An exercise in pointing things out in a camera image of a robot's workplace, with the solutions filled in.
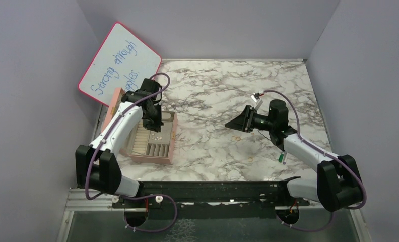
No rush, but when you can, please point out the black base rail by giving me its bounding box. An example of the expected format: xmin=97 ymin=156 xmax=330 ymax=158
xmin=112 ymin=180 xmax=310 ymax=220

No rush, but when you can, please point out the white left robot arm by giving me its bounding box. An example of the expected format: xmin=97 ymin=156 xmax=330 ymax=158
xmin=75 ymin=78 xmax=165 ymax=207

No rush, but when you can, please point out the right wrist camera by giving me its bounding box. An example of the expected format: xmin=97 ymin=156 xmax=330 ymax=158
xmin=251 ymin=92 xmax=264 ymax=111

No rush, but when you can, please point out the pink framed whiteboard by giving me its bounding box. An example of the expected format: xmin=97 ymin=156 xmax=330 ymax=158
xmin=78 ymin=22 xmax=162 ymax=106

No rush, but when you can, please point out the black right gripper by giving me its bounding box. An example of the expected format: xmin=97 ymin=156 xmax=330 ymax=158
xmin=225 ymin=105 xmax=275 ymax=133

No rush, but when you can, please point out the pink jewelry box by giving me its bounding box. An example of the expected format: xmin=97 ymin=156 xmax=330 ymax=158
xmin=91 ymin=88 xmax=177 ymax=164

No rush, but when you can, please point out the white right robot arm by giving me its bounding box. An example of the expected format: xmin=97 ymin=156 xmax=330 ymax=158
xmin=225 ymin=99 xmax=365 ymax=212

